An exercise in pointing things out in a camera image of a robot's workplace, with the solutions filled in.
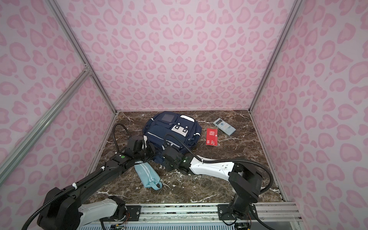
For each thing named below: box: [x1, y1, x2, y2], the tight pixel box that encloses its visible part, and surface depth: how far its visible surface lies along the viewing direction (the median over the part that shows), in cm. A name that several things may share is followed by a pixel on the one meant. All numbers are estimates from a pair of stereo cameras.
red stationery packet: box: [206, 126, 219, 147], surface depth 106 cm
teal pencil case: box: [134, 161, 163, 191], surface depth 84 cm
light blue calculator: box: [213, 117, 237, 137], surface depth 109 cm
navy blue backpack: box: [142, 111, 202, 164], surface depth 100 cm
